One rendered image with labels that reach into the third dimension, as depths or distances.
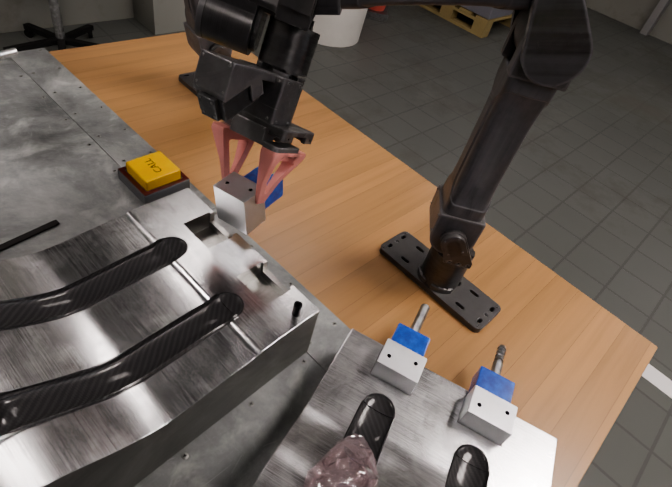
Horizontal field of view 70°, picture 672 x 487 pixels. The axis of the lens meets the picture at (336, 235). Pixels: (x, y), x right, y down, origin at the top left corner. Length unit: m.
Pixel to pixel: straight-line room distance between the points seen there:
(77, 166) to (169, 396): 0.49
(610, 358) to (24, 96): 1.08
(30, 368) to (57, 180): 0.41
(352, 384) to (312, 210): 0.35
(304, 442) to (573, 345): 0.47
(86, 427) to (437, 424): 0.34
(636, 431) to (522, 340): 1.23
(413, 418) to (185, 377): 0.24
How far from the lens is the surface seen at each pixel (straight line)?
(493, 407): 0.57
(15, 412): 0.48
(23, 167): 0.90
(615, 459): 1.85
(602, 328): 0.87
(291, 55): 0.54
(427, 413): 0.57
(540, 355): 0.77
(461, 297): 0.75
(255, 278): 0.61
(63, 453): 0.46
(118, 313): 0.56
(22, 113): 1.02
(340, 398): 0.54
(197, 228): 0.66
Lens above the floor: 1.33
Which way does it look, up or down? 43 degrees down
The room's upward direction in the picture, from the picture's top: 16 degrees clockwise
